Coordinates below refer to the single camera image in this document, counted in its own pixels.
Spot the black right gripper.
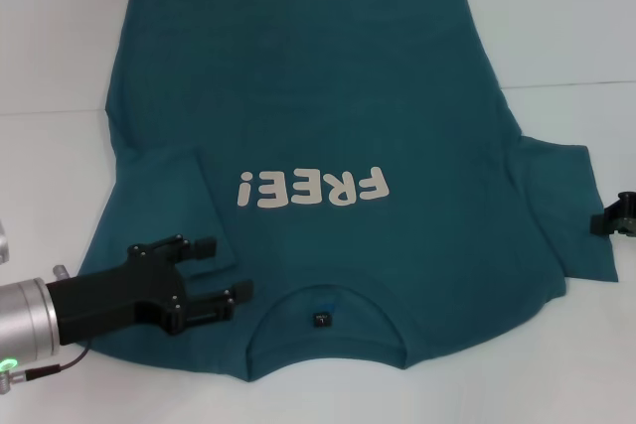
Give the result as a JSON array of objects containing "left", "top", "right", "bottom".
[{"left": 590, "top": 191, "right": 636, "bottom": 236}]

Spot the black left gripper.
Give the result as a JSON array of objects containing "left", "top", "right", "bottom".
[{"left": 45, "top": 233, "right": 256, "bottom": 346}]

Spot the teal FREE print T-shirt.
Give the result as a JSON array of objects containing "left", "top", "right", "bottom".
[{"left": 74, "top": 0, "right": 620, "bottom": 383}]

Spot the left arm connector cable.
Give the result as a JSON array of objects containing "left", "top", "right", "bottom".
[{"left": 0, "top": 344, "right": 93, "bottom": 386}]

